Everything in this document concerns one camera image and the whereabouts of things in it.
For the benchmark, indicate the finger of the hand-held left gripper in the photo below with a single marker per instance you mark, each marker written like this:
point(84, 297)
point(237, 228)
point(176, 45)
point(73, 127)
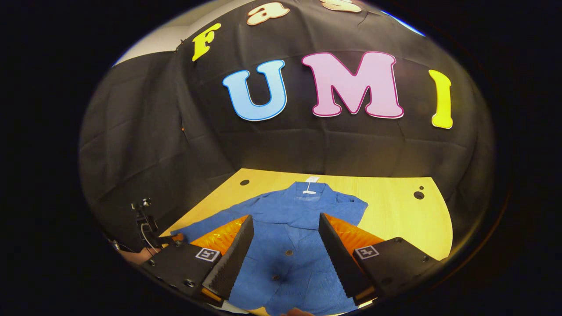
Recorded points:
point(178, 238)

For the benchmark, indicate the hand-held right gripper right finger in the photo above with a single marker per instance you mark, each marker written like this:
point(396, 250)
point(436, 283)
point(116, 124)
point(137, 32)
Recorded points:
point(340, 259)

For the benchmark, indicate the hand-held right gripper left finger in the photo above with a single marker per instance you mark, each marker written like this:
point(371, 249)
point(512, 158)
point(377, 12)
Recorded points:
point(230, 263)

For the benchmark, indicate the blue button shirt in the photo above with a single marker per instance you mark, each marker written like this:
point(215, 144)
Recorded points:
point(285, 210)

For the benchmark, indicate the black backdrop cloth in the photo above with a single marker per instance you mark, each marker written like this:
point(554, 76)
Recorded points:
point(307, 145)

